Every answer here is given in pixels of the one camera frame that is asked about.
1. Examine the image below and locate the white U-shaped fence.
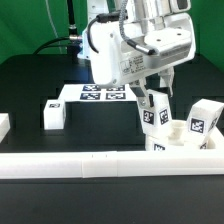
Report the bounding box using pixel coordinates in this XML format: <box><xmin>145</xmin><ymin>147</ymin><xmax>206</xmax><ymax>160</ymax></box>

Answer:
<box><xmin>0</xmin><ymin>113</ymin><xmax>224</xmax><ymax>180</ymax></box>

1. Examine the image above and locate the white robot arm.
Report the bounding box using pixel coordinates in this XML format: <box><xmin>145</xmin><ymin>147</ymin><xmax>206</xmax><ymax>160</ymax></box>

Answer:
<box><xmin>81</xmin><ymin>0</ymin><xmax>196</xmax><ymax>108</ymax></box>

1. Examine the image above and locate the white marker sheet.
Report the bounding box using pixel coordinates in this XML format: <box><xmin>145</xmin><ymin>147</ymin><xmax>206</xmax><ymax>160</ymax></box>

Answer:
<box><xmin>59</xmin><ymin>84</ymin><xmax>136</xmax><ymax>102</ymax></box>

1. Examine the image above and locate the grey braided camera cable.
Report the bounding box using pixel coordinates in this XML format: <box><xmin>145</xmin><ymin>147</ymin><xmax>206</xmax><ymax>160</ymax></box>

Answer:
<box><xmin>86</xmin><ymin>0</ymin><xmax>158</xmax><ymax>56</ymax></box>

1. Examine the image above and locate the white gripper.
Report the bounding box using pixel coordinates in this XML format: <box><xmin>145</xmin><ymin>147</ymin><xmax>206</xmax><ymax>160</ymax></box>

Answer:
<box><xmin>90</xmin><ymin>13</ymin><xmax>195</xmax><ymax>109</ymax></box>

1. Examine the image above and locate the grey thin cable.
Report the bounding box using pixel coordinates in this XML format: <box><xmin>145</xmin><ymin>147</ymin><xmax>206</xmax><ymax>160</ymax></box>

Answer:
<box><xmin>44</xmin><ymin>0</ymin><xmax>64</xmax><ymax>55</ymax></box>

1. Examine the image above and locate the black cable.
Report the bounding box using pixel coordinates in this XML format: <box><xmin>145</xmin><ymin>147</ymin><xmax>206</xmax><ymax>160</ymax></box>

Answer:
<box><xmin>32</xmin><ymin>0</ymin><xmax>83</xmax><ymax>56</ymax></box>

